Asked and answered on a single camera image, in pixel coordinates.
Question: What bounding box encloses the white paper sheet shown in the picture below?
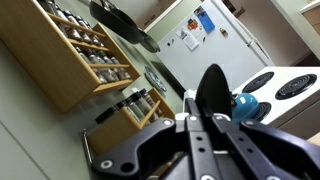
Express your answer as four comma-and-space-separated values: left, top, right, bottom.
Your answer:
175, 26, 201, 52

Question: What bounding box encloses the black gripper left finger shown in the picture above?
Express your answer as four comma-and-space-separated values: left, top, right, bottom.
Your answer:
91, 98, 215, 180

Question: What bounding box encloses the glass spice jar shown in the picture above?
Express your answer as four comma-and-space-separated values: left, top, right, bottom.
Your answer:
98, 51, 126, 81
87, 49, 118, 83
63, 9, 84, 42
37, 0, 73, 34
109, 55, 132, 80
74, 46, 108, 84
78, 19, 103, 47

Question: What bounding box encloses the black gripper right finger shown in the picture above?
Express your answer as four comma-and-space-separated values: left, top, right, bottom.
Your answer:
211, 113, 320, 180

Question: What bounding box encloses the large black frying pan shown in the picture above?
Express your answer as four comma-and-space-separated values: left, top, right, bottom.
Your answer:
88, 0, 150, 45

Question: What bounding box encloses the small wooden spice rack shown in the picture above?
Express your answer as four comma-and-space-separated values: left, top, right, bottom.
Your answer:
86, 87, 177, 156

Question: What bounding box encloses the white electric stove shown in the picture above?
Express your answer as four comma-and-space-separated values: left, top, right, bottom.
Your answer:
232, 65, 320, 141

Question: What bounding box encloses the black cap spice jar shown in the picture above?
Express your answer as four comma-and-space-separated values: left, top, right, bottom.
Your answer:
138, 87, 160, 118
123, 96, 144, 123
130, 92, 152, 122

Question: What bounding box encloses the small yellow fridge magnet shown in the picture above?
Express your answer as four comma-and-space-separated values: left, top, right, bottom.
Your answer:
218, 27, 230, 38

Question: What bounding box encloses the small black frying pan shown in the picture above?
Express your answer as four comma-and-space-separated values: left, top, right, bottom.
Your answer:
139, 32, 162, 55

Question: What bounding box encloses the blue paper sheet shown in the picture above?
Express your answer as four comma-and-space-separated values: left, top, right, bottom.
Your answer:
193, 5, 216, 34

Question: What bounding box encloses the chrome rod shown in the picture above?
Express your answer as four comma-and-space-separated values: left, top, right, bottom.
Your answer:
81, 128, 95, 165

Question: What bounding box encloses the large wooden spice rack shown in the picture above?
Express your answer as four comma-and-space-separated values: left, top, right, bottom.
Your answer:
0, 0, 142, 113

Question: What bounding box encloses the colourful fridge magnet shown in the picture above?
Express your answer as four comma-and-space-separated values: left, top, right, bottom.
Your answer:
186, 17, 199, 31

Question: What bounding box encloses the white refrigerator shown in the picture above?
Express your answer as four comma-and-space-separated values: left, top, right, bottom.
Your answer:
155, 0, 276, 92

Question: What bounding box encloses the blue patterned wall plate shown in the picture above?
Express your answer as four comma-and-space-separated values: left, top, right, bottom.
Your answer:
144, 65, 168, 93

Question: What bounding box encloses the blue kettle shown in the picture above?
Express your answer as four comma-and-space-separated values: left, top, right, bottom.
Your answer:
231, 92, 261, 125

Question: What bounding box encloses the black plastic spoon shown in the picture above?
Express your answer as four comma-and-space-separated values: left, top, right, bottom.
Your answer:
194, 63, 234, 122

